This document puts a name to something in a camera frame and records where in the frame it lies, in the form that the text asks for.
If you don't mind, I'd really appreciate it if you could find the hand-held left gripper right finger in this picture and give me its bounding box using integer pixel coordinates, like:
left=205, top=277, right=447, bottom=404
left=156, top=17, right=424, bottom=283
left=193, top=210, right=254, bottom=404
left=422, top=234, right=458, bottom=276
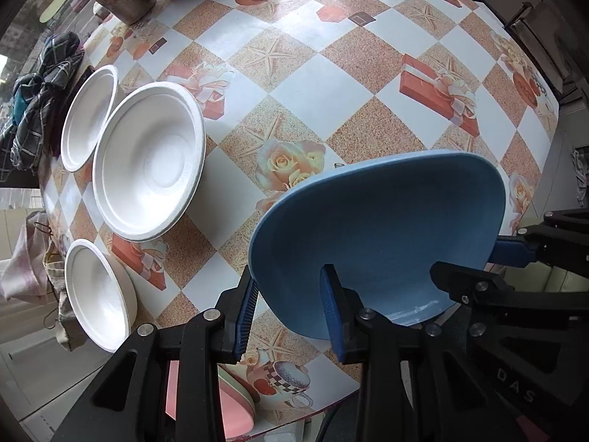
left=320, top=264, right=521, bottom=442

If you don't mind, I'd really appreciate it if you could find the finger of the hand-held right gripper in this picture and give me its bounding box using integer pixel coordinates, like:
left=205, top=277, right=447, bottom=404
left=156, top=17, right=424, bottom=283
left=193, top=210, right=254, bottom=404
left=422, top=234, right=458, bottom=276
left=489, top=211, right=589, bottom=279
left=430, top=261, right=589, bottom=327

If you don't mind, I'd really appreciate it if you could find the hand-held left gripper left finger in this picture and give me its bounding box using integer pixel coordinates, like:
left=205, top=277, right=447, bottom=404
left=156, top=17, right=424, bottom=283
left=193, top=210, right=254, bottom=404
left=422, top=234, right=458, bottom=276
left=50, top=264, right=261, bottom=442

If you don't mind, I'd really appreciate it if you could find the blue plate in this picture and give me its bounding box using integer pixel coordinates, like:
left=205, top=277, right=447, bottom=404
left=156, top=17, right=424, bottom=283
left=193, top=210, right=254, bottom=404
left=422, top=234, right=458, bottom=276
left=248, top=150, right=506, bottom=340

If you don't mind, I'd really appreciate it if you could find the large white plate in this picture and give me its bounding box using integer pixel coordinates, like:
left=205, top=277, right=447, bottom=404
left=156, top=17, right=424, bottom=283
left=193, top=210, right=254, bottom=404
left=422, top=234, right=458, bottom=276
left=92, top=81, right=206, bottom=242

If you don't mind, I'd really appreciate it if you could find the green plate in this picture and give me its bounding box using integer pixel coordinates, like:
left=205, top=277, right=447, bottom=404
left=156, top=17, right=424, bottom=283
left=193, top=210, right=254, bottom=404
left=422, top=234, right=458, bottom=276
left=218, top=364, right=257, bottom=414

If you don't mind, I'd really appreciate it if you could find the cream cushion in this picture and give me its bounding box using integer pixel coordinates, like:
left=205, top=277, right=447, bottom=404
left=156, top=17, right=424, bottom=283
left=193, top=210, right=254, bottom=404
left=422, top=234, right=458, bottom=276
left=499, top=264, right=589, bottom=305

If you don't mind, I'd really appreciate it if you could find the pink plate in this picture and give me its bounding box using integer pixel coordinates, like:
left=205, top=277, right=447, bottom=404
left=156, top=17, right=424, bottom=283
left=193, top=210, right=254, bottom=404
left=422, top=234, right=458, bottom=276
left=165, top=359, right=257, bottom=438

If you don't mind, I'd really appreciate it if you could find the small white bowl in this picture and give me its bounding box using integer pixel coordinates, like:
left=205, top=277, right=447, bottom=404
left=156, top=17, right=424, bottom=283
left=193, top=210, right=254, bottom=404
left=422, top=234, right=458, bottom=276
left=64, top=238, right=138, bottom=354

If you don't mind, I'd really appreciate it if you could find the beige cloth bag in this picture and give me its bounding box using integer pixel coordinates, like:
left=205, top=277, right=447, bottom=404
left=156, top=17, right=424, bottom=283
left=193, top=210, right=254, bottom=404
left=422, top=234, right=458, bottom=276
left=42, top=235, right=87, bottom=351

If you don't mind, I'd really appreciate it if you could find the pink cloth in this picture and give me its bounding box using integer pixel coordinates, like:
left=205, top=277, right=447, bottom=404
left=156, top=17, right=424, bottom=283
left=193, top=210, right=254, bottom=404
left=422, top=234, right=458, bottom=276
left=0, top=212, right=52, bottom=303

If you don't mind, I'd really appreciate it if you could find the dark cabinet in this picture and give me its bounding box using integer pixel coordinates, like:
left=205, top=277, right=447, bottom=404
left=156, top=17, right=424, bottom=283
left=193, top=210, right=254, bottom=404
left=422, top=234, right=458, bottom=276
left=460, top=0, right=589, bottom=102

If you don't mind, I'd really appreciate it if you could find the checkered printed tablecloth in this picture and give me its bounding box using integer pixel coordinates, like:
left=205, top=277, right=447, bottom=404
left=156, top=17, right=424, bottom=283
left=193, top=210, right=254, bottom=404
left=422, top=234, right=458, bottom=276
left=39, top=0, right=560, bottom=436

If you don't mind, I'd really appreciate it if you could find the white foam plate upper left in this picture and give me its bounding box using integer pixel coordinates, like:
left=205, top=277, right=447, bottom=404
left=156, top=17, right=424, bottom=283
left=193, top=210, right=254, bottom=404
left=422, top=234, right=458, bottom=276
left=61, top=65, right=120, bottom=173

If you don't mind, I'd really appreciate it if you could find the plaid dark cloth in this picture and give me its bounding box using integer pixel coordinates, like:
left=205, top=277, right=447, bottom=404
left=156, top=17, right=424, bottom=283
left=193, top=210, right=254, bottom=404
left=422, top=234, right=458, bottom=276
left=9, top=32, right=86, bottom=183

